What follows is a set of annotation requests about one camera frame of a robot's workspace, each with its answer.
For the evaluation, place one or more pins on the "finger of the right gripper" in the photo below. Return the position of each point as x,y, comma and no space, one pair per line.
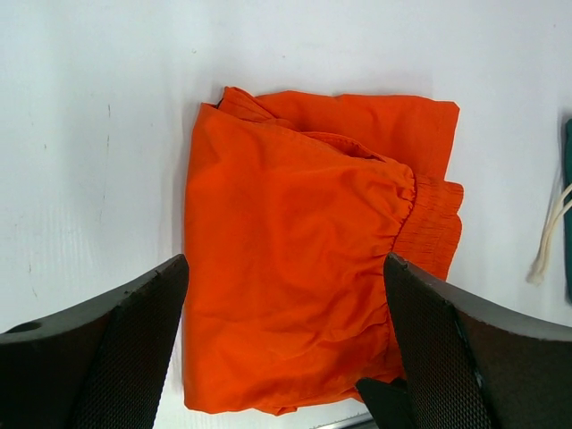
388,403

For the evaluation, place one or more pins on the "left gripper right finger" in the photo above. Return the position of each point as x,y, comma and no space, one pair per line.
470,363

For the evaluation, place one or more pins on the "teal green shorts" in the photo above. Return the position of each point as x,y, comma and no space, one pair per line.
559,213

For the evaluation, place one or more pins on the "orange shorts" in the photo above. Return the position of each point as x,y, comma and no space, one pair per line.
293,202

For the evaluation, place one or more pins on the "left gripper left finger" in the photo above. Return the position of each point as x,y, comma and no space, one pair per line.
99,364

